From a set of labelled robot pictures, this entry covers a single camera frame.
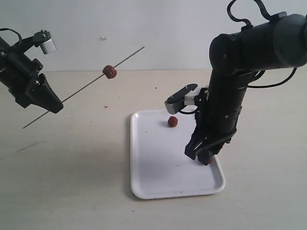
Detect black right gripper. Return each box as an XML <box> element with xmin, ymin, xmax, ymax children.
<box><xmin>184</xmin><ymin>108</ymin><xmax>241</xmax><ymax>166</ymax></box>

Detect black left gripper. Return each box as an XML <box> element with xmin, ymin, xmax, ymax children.
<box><xmin>0</xmin><ymin>51</ymin><xmax>64</xmax><ymax>114</ymax></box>

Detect dark red meat chunk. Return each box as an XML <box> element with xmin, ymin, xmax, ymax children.
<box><xmin>167</xmin><ymin>116</ymin><xmax>178</xmax><ymax>127</ymax></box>
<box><xmin>103</xmin><ymin>65</ymin><xmax>117</xmax><ymax>79</ymax></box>
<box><xmin>208</xmin><ymin>156</ymin><xmax>215</xmax><ymax>164</ymax></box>

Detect thin metal skewer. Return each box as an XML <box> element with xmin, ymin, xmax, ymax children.
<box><xmin>23</xmin><ymin>46</ymin><xmax>145</xmax><ymax>129</ymax></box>

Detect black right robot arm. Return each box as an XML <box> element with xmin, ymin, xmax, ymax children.
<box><xmin>185</xmin><ymin>13</ymin><xmax>307</xmax><ymax>165</ymax></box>

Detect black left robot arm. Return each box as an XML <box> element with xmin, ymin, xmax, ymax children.
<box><xmin>0</xmin><ymin>37</ymin><xmax>63</xmax><ymax>114</ymax></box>

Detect white rectangular plastic tray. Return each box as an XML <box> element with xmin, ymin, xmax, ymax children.
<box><xmin>130</xmin><ymin>110</ymin><xmax>226</xmax><ymax>200</ymax></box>

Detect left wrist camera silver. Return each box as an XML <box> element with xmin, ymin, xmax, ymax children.
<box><xmin>33</xmin><ymin>30</ymin><xmax>57</xmax><ymax>55</ymax></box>

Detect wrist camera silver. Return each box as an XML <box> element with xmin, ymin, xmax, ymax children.
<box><xmin>164</xmin><ymin>83</ymin><xmax>198</xmax><ymax>115</ymax></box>
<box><xmin>33</xmin><ymin>30</ymin><xmax>57</xmax><ymax>55</ymax></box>

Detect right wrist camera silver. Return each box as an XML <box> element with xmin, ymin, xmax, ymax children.
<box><xmin>164</xmin><ymin>83</ymin><xmax>198</xmax><ymax>115</ymax></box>

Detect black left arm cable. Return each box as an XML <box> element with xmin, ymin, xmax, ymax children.
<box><xmin>0</xmin><ymin>27</ymin><xmax>24</xmax><ymax>52</ymax></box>

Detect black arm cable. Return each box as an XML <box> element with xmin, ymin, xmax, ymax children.
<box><xmin>0</xmin><ymin>27</ymin><xmax>24</xmax><ymax>52</ymax></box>
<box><xmin>226</xmin><ymin>0</ymin><xmax>298</xmax><ymax>89</ymax></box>

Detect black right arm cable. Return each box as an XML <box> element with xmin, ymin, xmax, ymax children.
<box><xmin>226</xmin><ymin>0</ymin><xmax>298</xmax><ymax>89</ymax></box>

